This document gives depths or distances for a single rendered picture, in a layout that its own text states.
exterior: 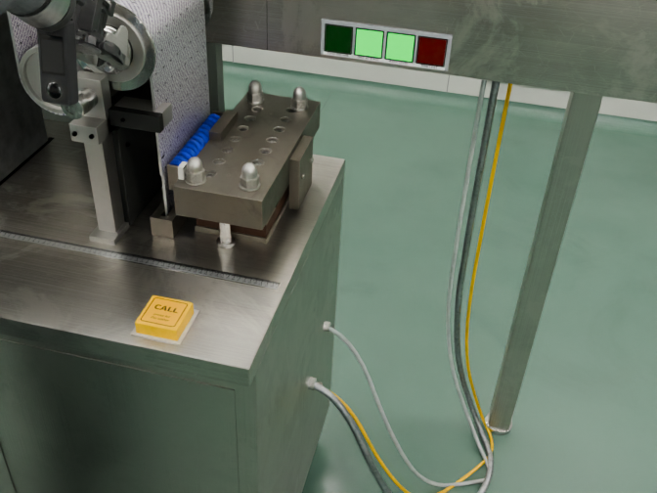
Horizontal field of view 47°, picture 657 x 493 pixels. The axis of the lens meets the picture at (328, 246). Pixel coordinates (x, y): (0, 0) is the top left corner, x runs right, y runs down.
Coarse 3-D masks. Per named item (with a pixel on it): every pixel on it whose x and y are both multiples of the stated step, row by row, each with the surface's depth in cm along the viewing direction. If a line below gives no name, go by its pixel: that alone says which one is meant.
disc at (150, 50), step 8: (120, 8) 115; (120, 16) 116; (128, 16) 116; (136, 16) 115; (136, 24) 116; (144, 24) 116; (144, 32) 117; (144, 40) 117; (152, 40) 117; (152, 48) 118; (152, 56) 119; (80, 64) 123; (152, 64) 119; (144, 72) 121; (152, 72) 120; (136, 80) 122; (144, 80) 122; (112, 88) 124; (120, 88) 123; (128, 88) 123
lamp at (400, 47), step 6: (390, 36) 141; (396, 36) 141; (402, 36) 140; (408, 36) 140; (414, 36) 140; (390, 42) 142; (396, 42) 141; (402, 42) 141; (408, 42) 141; (390, 48) 142; (396, 48) 142; (402, 48) 142; (408, 48) 141; (390, 54) 143; (396, 54) 143; (402, 54) 142; (408, 54) 142; (402, 60) 143; (408, 60) 143
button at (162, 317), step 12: (156, 300) 120; (168, 300) 120; (180, 300) 120; (144, 312) 118; (156, 312) 118; (168, 312) 118; (180, 312) 118; (192, 312) 120; (144, 324) 116; (156, 324) 116; (168, 324) 116; (180, 324) 116; (168, 336) 116
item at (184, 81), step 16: (192, 48) 135; (176, 64) 130; (192, 64) 137; (160, 80) 125; (176, 80) 131; (192, 80) 138; (160, 96) 126; (176, 96) 132; (192, 96) 139; (208, 96) 148; (176, 112) 134; (192, 112) 141; (208, 112) 149; (176, 128) 135; (192, 128) 142; (160, 144) 129; (176, 144) 136; (160, 160) 131
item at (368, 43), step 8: (360, 32) 142; (368, 32) 142; (376, 32) 141; (360, 40) 143; (368, 40) 142; (376, 40) 142; (360, 48) 144; (368, 48) 143; (376, 48) 143; (376, 56) 144
